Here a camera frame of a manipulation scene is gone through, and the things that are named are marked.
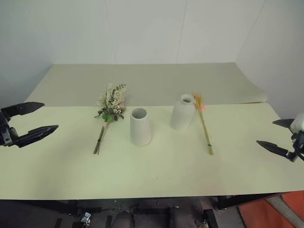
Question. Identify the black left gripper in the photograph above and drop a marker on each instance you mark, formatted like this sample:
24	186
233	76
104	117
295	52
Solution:
7	137

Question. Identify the white conical ceramic vase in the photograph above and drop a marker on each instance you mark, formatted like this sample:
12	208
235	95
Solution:
140	130

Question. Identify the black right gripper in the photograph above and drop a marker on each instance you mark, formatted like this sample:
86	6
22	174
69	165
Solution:
299	142

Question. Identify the dried yellow grass stem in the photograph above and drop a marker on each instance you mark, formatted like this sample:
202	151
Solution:
204	127

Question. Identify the small silver metal clamp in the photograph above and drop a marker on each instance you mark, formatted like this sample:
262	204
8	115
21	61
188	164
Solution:
86	217

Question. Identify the white bottle-shaped ceramic vase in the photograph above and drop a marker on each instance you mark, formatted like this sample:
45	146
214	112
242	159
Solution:
181	116

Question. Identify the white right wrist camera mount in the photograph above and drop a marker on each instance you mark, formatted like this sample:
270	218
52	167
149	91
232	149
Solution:
298	123

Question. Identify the mixed green white flower bouquet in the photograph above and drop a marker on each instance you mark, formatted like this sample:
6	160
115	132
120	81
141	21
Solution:
110	102

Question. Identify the cream table cover sheet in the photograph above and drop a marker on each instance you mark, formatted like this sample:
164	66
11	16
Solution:
152	83

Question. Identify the orange floor mat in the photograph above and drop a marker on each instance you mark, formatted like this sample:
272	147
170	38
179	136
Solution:
273	211

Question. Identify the black table frame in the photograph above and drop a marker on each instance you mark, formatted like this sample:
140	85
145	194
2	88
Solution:
247	200

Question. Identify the dark rounded shape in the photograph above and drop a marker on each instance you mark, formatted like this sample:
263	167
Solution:
123	219

